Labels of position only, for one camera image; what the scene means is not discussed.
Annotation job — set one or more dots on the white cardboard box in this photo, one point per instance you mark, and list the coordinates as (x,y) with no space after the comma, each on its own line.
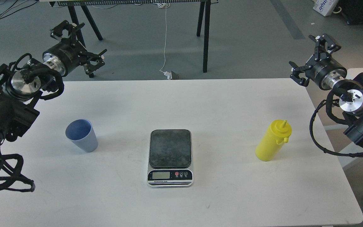
(325,7)

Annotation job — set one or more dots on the yellow squeeze bottle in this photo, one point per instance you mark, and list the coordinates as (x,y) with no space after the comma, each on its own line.
(277,134)

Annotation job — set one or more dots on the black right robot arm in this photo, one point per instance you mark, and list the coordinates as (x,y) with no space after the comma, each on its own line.
(334,104)

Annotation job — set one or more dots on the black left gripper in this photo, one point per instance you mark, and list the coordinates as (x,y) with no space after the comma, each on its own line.
(64,58)

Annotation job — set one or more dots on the digital kitchen scale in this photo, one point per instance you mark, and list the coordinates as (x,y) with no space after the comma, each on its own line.
(170,160)

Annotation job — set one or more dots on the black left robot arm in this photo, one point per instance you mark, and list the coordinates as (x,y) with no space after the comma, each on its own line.
(26,81)

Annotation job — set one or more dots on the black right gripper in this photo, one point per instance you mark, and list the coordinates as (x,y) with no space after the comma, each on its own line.
(326,72)

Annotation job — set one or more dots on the blue ribbed cup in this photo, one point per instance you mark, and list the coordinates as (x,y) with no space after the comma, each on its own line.
(82,134)

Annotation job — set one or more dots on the white power adapter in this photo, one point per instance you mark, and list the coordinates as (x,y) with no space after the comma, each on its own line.
(171,75)

